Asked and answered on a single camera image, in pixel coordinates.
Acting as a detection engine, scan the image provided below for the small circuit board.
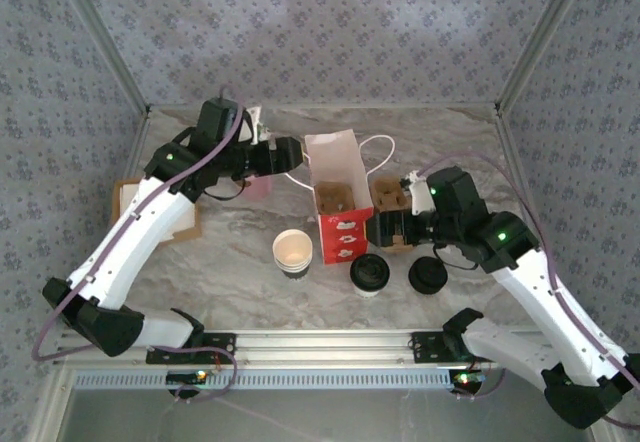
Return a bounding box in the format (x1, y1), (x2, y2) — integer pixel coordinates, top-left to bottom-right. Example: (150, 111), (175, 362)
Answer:
(166, 370), (209, 385)
(449, 369), (487, 389)

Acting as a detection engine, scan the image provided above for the grey metal panel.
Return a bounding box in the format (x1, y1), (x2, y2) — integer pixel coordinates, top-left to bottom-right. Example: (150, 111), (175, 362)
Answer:
(59, 387), (601, 442)

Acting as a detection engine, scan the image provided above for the pink cup holder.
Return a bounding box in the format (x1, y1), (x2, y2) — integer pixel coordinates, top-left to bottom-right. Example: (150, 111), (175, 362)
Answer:
(242, 174), (274, 201)

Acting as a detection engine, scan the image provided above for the aluminium frame post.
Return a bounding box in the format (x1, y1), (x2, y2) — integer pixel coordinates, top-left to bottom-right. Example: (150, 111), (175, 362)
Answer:
(47, 0), (152, 116)
(493, 0), (597, 113)

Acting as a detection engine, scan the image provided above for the brown cardboard tray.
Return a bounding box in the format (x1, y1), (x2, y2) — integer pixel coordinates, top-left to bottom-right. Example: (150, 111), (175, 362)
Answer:
(112, 176), (204, 246)

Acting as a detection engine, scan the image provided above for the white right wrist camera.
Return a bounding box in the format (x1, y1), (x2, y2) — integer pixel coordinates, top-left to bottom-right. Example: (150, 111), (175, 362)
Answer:
(399, 170), (434, 213)

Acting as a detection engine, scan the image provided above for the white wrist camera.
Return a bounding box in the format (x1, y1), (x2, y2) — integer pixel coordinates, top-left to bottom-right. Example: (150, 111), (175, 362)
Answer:
(239, 105), (272, 146)
(399, 170), (434, 213)

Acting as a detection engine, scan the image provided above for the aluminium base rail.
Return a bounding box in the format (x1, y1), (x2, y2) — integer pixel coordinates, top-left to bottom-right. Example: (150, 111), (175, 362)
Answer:
(53, 329), (599, 367)

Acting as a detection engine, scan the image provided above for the grey slotted cable duct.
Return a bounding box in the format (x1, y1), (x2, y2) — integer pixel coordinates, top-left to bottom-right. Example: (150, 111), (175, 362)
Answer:
(72, 367), (456, 391)

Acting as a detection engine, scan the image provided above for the red white paper bag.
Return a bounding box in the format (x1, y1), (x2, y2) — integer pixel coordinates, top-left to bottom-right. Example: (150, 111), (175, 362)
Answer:
(284, 131), (396, 266)

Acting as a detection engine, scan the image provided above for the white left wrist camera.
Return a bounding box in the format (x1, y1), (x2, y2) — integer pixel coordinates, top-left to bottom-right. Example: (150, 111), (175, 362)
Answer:
(239, 105), (272, 146)

